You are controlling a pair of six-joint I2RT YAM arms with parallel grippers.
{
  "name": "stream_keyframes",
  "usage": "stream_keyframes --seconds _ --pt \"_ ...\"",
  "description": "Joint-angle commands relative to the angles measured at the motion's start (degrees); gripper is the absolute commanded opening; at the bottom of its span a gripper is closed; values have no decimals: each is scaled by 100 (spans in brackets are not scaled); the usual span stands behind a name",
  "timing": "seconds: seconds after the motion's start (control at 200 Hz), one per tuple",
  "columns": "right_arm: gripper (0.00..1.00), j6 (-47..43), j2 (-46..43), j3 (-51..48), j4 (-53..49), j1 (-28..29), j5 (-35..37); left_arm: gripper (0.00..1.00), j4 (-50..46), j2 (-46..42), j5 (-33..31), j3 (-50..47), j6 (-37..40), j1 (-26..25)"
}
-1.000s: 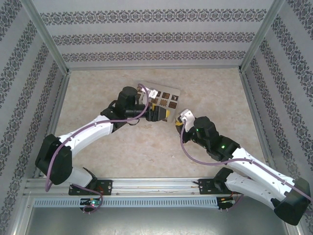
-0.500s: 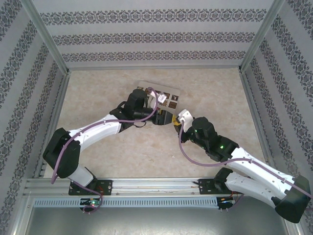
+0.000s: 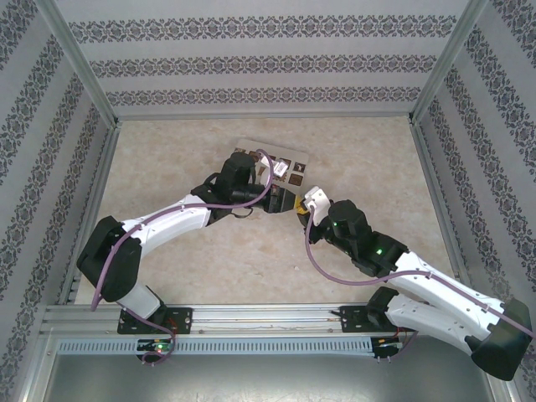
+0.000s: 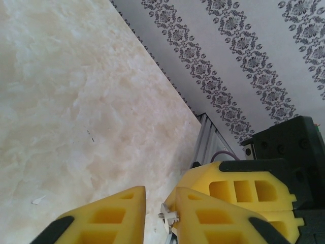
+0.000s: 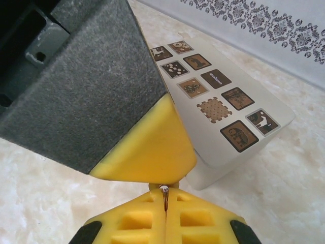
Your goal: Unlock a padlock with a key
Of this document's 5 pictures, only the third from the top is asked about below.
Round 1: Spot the aluminium frame floor rail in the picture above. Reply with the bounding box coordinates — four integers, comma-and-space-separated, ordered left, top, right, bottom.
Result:
56, 121, 123, 305
409, 119, 468, 288

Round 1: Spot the beige board with brown tiles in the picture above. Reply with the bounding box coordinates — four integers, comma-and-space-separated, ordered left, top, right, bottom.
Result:
232, 140, 312, 196

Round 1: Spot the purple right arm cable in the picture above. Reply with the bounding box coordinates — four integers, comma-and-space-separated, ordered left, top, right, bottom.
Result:
304, 209, 536, 363

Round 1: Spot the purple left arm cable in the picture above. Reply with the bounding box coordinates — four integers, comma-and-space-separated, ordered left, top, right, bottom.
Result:
90, 148, 277, 365

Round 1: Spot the aluminium frame post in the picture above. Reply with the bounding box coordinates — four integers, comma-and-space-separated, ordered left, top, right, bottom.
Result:
408, 0, 491, 125
35, 0, 122, 129

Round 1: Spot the aluminium mounting rail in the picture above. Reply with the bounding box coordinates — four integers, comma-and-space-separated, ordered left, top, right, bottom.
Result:
39, 304, 499, 336

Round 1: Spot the grey sheet metal panel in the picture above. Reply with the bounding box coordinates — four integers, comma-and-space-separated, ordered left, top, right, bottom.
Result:
41, 353, 502, 402

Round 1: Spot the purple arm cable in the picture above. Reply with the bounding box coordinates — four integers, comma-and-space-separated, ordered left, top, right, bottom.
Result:
90, 148, 277, 365
304, 209, 536, 363

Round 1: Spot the grey slotted cable duct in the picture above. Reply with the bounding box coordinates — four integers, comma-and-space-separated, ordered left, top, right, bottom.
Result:
54, 337, 376, 355

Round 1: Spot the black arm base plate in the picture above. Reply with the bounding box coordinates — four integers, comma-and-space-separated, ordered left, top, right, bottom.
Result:
116, 307, 193, 336
338, 305, 378, 334

